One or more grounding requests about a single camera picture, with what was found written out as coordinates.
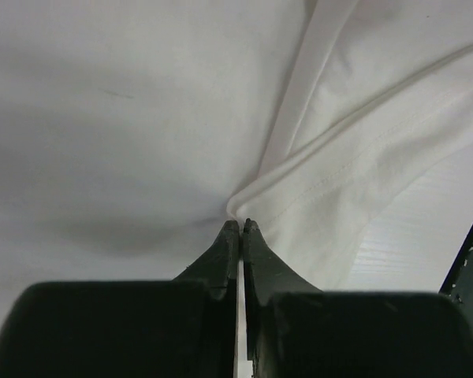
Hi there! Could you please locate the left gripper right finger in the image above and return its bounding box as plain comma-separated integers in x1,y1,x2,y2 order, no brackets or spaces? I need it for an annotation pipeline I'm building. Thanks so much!
241,219,321,361

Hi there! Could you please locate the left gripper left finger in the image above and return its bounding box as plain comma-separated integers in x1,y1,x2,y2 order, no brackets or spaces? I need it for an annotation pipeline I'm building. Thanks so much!
173,220,240,299

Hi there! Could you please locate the white floral t shirt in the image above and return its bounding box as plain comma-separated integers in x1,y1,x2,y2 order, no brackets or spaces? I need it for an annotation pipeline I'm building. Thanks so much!
227,1,473,289

